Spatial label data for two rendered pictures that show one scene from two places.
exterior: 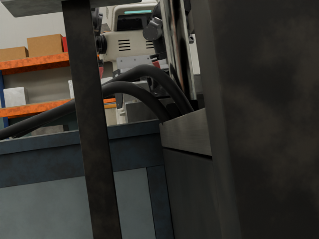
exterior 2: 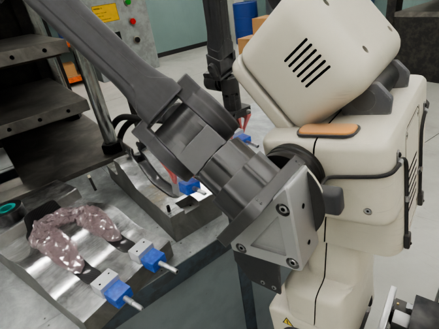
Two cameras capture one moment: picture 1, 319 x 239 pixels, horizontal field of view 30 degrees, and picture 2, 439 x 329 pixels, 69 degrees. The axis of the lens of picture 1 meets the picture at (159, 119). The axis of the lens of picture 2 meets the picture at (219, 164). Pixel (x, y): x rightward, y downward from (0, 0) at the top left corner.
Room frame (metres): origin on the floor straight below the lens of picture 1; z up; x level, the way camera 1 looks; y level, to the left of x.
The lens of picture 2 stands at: (2.93, -0.33, 1.41)
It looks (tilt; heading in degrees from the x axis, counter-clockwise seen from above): 30 degrees down; 150
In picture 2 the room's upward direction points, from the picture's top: 9 degrees counter-clockwise
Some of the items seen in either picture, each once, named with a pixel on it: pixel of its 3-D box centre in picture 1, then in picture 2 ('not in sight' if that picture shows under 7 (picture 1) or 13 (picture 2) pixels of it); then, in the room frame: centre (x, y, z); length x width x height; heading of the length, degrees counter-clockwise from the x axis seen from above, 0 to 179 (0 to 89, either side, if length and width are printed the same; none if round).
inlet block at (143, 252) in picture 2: not in sight; (156, 261); (2.35, -0.22, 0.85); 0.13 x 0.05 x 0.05; 21
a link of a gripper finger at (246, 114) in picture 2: not in sight; (238, 121); (2.10, 0.23, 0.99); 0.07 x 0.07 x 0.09; 3
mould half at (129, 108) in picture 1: (162, 100); (167, 172); (2.01, -0.02, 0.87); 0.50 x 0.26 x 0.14; 4
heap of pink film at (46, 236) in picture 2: not in sight; (67, 228); (2.12, -0.36, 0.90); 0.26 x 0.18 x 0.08; 21
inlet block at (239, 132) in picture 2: not in sight; (244, 141); (2.14, 0.22, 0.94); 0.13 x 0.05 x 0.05; 3
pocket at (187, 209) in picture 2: not in sight; (188, 207); (2.24, -0.06, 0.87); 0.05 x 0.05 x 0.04; 4
